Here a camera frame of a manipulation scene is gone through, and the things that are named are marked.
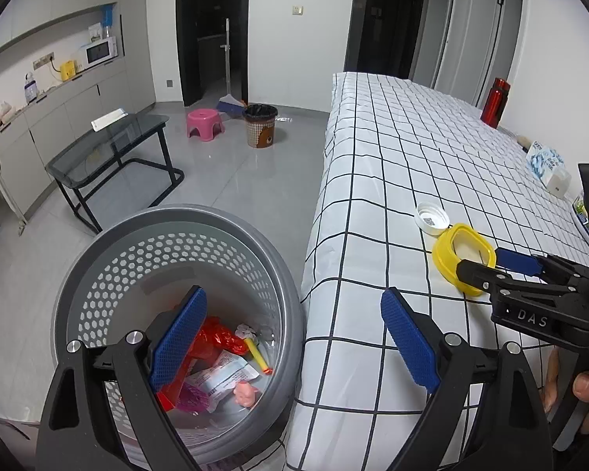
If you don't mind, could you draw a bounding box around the red plastic bag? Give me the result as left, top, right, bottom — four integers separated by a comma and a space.
189, 317, 250, 360

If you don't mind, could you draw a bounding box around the blue capped bottle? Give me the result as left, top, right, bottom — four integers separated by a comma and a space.
100, 4, 117, 40

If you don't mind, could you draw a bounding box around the dark door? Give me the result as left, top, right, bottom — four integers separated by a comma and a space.
344, 0, 427, 79

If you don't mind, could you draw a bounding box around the white round cap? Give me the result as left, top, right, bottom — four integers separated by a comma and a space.
415, 202, 449, 235

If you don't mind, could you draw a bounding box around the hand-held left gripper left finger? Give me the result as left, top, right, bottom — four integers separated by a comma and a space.
35, 285, 209, 471

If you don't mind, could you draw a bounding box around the magenta plastic toy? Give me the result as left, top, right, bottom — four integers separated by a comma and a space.
177, 383, 214, 415

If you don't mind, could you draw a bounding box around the white jar with blue lid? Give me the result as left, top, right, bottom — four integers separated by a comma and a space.
571, 195, 589, 229

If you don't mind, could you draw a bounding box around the yellow marker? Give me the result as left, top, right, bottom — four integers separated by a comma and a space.
244, 338, 273, 374

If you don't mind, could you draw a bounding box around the flat white box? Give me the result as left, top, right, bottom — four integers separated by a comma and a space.
91, 109, 129, 133

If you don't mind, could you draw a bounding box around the pink plastic stool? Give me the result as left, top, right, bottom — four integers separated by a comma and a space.
186, 109, 225, 143

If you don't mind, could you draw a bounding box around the white door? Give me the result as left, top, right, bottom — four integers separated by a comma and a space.
473, 0, 523, 109

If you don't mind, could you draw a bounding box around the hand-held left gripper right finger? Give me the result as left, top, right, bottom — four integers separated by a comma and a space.
380, 287, 555, 471

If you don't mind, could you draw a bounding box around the yellow tape dispenser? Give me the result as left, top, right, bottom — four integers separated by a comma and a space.
432, 223, 497, 298

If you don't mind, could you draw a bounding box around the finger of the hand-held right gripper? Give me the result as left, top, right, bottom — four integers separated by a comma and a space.
495, 248, 589, 300
456, 260, 589, 349

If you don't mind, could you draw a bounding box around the small white box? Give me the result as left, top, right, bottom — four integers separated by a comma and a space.
544, 169, 572, 200

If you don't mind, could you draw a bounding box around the broom with metal handle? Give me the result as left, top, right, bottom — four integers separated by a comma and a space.
216, 18, 248, 119

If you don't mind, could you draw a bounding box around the dark glass side table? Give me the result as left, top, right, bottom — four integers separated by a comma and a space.
46, 113, 184, 235

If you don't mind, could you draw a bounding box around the white microwave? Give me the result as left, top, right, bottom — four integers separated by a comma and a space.
81, 37, 119, 67

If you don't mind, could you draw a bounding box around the pink doll piece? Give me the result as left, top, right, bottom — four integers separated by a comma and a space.
233, 383, 261, 409

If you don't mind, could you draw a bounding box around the grey perforated laundry basket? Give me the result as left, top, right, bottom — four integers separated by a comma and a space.
50, 204, 306, 467

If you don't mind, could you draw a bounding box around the brown wastebasket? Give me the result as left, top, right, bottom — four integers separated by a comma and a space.
243, 104, 279, 149

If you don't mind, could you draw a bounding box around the pale blue wipes packet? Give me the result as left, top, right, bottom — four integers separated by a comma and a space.
184, 351, 261, 413

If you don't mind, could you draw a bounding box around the grey wall cabinet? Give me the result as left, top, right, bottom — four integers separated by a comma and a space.
0, 56, 158, 217

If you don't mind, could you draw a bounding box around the blue patterned tissue pack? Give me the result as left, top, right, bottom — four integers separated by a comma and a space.
526, 141, 567, 182

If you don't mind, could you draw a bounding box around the red thermos bottle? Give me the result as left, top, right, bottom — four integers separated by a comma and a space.
481, 77, 511, 129

